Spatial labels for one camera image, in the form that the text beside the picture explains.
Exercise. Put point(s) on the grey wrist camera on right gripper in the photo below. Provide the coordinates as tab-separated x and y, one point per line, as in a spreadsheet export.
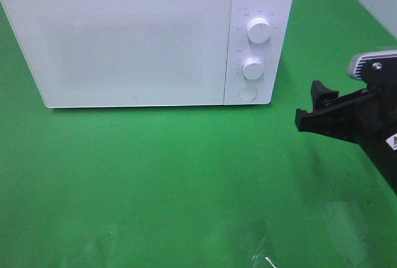
376	69

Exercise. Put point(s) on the white microwave oven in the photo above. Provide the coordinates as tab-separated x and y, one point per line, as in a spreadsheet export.
240	48

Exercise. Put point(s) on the white microwave knob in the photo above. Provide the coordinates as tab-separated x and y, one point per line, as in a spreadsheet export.
259	29
253	68

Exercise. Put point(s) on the clear tape patch on table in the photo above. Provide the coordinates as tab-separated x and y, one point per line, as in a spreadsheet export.
261	258

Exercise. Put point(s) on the round door release button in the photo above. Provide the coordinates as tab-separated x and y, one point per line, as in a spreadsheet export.
248	93

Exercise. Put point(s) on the white microwave door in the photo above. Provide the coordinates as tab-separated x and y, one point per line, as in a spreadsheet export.
121	53

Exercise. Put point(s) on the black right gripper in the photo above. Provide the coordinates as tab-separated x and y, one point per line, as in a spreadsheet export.
333	116

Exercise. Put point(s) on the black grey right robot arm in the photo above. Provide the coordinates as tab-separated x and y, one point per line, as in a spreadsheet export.
384	162

